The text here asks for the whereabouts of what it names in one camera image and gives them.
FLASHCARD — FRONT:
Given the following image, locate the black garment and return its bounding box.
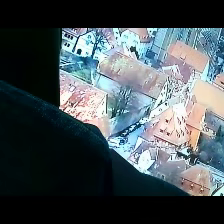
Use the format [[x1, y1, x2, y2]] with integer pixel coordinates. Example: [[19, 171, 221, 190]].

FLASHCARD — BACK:
[[0, 79, 190, 197]]

